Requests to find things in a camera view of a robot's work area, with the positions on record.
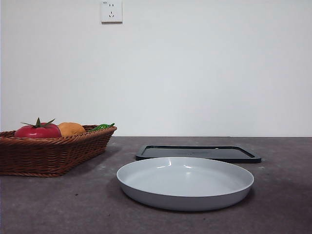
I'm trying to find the red tomato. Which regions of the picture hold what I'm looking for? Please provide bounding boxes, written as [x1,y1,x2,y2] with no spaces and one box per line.
[14,117,62,139]

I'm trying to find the green pepper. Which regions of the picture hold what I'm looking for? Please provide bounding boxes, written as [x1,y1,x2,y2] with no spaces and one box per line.
[87,122,115,133]

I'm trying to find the black rectangular tray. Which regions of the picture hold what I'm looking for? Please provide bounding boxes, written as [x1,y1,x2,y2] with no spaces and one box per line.
[135,145,262,164]

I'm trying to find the grey round plate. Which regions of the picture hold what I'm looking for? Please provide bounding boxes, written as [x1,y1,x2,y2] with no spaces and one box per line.
[116,156,255,212]

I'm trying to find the brown potato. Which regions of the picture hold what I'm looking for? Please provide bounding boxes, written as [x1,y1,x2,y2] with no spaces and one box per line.
[58,122,87,137]

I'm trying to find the brown wicker basket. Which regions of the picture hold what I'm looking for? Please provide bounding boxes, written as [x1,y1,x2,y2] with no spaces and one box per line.
[0,124,118,178]

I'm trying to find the white wall socket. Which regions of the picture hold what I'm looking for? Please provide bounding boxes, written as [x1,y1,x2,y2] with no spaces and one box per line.
[101,0,123,24]

